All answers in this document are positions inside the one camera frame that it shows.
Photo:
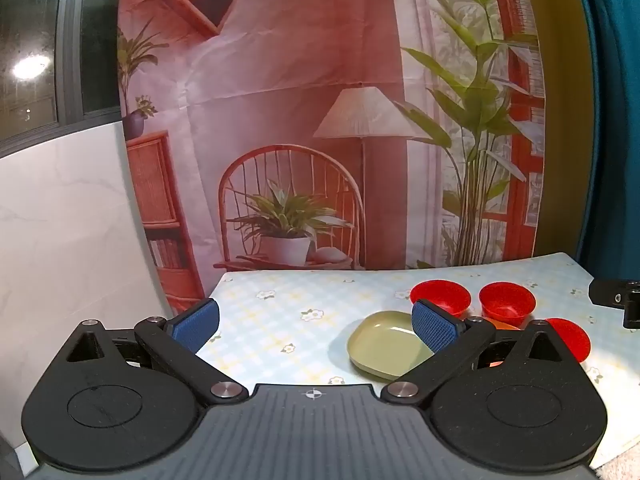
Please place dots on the red plastic bowl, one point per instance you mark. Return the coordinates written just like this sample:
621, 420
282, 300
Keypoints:
570, 337
507, 300
440, 295

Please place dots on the orange plate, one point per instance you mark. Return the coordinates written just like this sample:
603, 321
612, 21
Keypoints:
502, 325

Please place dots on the floral checked tablecloth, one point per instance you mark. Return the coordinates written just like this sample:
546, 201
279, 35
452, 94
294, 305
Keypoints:
280, 320

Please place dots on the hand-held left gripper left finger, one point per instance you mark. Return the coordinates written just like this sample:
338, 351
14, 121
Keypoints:
195, 327

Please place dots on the green square plate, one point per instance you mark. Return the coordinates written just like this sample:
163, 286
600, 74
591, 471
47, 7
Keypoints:
380, 345

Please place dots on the printed room scene backdrop cloth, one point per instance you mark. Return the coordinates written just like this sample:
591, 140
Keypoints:
300, 60

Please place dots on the dark window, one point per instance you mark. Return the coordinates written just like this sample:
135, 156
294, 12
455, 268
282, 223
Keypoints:
30, 35

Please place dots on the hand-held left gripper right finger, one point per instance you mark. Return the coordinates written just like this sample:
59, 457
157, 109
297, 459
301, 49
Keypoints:
435, 330

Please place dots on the teal curtain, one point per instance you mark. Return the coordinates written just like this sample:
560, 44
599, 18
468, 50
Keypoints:
620, 110

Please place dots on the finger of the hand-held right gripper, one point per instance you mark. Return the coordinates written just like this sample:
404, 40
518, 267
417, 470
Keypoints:
612, 292

